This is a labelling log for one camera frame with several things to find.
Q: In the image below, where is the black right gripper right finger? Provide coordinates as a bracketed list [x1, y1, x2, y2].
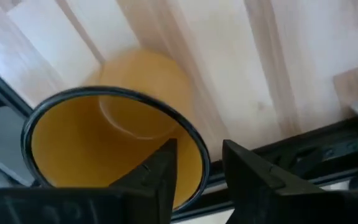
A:
[222, 139, 358, 224]

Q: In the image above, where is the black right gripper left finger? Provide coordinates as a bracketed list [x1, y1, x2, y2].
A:
[0, 138, 178, 224]

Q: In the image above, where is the yellow mug with dark rim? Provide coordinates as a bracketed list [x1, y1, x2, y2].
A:
[21, 48, 211, 215]

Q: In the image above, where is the black aluminium table frame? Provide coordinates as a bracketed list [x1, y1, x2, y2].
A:
[0, 57, 358, 223]

